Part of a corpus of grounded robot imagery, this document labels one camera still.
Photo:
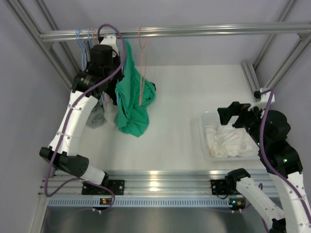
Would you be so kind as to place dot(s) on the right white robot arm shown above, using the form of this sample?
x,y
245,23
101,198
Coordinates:
x,y
269,129

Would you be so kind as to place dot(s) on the grey garment on hanger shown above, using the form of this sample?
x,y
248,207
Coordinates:
x,y
96,117

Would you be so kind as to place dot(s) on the blue hanger holding green shirt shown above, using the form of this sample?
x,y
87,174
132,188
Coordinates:
x,y
119,46

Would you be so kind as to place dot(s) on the aluminium hanging rail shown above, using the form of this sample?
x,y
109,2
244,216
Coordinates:
x,y
189,30

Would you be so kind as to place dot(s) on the black garment on hanger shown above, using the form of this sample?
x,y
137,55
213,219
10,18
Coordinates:
x,y
111,91

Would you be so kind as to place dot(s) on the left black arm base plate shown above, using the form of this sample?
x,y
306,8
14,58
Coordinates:
x,y
116,186

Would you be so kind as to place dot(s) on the white garment near hangers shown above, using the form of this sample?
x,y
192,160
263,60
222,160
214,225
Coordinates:
x,y
110,114

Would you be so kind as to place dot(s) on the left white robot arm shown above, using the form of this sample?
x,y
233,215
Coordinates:
x,y
100,75

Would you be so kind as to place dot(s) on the slotted grey cable duct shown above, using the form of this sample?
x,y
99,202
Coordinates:
x,y
139,202

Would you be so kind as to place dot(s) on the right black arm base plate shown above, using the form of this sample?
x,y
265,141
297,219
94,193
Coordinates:
x,y
220,187

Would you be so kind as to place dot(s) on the white perforated plastic basket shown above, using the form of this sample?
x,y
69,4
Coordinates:
x,y
210,119

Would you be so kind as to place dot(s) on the green shirt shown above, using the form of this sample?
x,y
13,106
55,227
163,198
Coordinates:
x,y
132,118

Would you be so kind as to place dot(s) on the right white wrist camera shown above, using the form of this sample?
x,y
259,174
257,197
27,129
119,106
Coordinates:
x,y
261,97

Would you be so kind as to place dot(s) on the pink wire hanger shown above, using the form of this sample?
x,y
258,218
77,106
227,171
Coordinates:
x,y
143,63

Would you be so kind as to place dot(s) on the white tank top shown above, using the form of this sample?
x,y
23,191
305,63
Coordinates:
x,y
229,142

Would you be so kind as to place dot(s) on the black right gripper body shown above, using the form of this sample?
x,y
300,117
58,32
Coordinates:
x,y
241,109

